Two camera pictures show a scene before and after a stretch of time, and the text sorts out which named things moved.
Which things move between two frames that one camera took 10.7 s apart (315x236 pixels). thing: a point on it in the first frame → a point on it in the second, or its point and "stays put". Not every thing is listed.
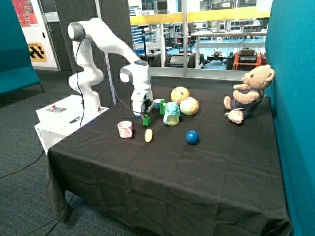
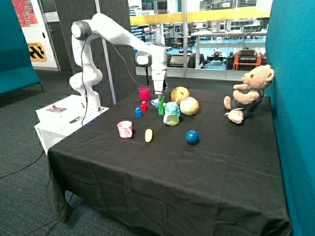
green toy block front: [146, 120] → [161, 100]
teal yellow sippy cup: [172, 114] stays put
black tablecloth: [182, 168] stays put
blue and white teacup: [156, 103] stays put
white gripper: [142, 102] → [158, 74]
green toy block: [162, 101] stays put
